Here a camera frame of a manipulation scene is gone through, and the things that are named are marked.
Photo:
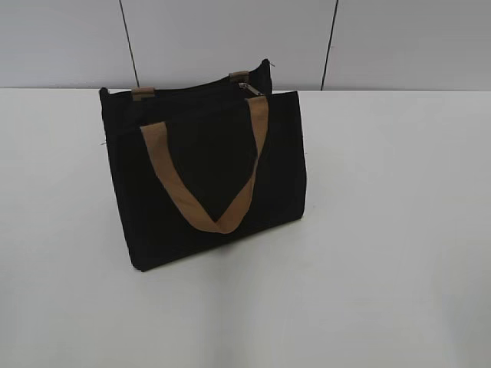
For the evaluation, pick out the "black tote bag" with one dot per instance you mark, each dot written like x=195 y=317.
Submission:
x=201 y=167

